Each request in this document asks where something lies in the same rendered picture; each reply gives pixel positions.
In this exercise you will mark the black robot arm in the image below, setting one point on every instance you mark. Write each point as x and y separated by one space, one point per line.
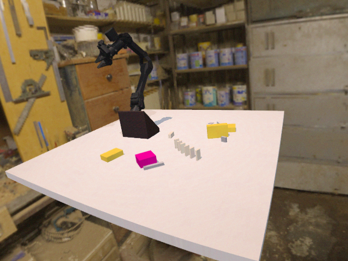
124 40

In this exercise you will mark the yellow rectangular block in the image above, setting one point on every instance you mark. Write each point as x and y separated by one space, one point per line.
217 130
231 127
111 155

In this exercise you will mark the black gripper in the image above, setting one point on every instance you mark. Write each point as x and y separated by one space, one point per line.
106 55

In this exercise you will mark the magenta block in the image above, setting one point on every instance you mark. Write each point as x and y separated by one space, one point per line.
146 158

